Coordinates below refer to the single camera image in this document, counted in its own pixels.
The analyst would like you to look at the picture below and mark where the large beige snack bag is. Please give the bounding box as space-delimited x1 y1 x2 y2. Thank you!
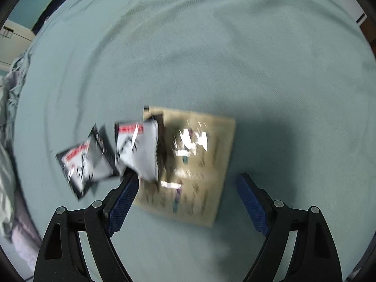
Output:
133 106 237 229

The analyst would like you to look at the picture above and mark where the black white snack packet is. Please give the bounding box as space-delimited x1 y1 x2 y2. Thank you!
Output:
114 117 161 182
56 125 118 202

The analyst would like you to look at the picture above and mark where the lilac cloth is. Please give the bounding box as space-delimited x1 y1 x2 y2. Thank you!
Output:
9 182 44 279

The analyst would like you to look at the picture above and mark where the white door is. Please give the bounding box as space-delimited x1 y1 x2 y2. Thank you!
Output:
0 19 36 71

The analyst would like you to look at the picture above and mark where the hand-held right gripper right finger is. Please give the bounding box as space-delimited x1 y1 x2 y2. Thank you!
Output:
236 172 343 282

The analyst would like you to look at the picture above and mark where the crumpled grey duvet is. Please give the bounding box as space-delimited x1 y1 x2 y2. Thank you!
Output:
0 50 30 235

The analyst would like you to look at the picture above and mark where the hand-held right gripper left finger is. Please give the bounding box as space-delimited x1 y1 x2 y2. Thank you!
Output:
34 170 140 282

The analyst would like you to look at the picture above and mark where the dark framed picture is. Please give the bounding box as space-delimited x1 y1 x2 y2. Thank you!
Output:
31 0 80 36

